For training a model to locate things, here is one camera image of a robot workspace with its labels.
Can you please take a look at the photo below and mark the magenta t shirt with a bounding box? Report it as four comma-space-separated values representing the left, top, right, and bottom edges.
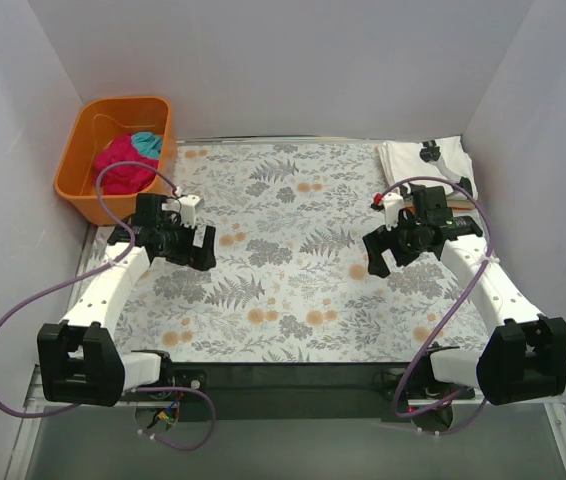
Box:
94, 134, 159, 195

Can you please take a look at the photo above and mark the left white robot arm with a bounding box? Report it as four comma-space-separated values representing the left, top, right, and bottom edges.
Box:
37, 194, 216, 406

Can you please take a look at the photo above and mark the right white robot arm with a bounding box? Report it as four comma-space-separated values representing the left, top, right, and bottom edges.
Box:
363, 186, 566, 405

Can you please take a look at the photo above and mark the white printed folded t shirt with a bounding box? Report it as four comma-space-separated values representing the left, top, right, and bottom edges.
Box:
376, 135, 479, 200

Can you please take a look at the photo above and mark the teal t shirt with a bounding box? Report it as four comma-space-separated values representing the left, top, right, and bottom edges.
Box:
131, 132, 163, 160

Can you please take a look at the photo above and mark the floral patterned table mat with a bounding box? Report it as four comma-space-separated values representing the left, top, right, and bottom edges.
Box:
114, 143, 488, 362

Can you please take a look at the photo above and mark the orange plastic basket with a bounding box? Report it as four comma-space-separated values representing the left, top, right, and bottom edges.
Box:
54, 96, 177, 226

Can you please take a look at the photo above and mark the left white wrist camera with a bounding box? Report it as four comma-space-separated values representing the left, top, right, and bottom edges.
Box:
162, 195, 204, 228

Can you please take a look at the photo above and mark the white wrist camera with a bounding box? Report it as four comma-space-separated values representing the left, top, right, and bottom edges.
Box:
162, 195, 204, 228
371, 192, 405, 230

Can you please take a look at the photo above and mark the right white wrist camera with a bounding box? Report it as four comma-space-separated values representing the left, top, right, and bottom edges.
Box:
371, 192, 405, 230

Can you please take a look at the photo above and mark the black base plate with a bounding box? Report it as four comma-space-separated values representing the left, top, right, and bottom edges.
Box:
117, 362, 477, 424

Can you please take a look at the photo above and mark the aluminium frame rail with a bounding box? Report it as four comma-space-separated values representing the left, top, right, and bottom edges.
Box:
8, 363, 566, 479

